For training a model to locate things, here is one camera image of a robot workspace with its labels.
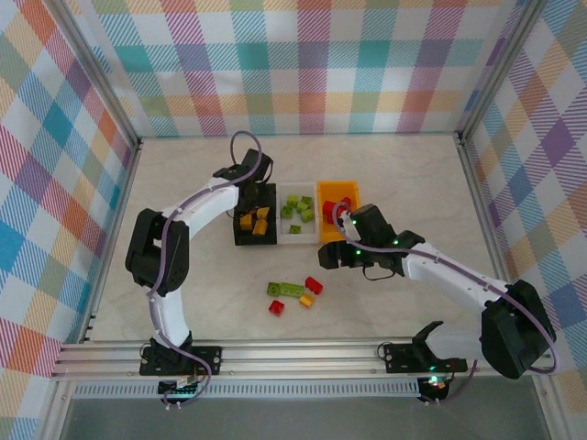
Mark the yellow sloped lego brick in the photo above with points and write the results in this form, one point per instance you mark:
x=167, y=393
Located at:
x=262, y=213

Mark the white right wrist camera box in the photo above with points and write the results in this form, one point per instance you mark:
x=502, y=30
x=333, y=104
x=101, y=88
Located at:
x=351, y=223

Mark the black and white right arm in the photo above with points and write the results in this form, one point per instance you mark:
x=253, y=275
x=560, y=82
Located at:
x=504, y=339

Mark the aluminium side rail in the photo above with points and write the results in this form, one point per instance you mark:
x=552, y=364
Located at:
x=482, y=206
x=119, y=206

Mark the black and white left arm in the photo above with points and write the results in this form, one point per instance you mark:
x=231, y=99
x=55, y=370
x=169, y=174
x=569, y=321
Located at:
x=151, y=256

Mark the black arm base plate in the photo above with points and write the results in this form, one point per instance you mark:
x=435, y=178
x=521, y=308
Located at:
x=399, y=359
x=206, y=359

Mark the circuit board with green light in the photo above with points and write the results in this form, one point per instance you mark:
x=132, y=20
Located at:
x=435, y=385

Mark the small yellow lego brick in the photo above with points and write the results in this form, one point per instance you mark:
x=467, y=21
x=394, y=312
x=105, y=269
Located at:
x=306, y=300

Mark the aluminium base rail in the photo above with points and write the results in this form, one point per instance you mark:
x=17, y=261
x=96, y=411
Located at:
x=298, y=359

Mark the long green lego brick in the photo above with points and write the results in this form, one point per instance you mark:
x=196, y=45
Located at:
x=292, y=290

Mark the white plastic bin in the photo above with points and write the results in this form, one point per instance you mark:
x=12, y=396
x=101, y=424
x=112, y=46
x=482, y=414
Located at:
x=302, y=234

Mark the black plastic bin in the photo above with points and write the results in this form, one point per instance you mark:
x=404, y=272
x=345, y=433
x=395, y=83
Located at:
x=243, y=238

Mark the aluminium frame post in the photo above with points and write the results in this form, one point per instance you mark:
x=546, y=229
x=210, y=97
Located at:
x=101, y=75
x=499, y=69

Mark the orange plastic bin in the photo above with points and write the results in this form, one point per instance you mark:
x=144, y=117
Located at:
x=337, y=187

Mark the black circuit board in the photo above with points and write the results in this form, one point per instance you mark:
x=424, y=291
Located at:
x=176, y=388

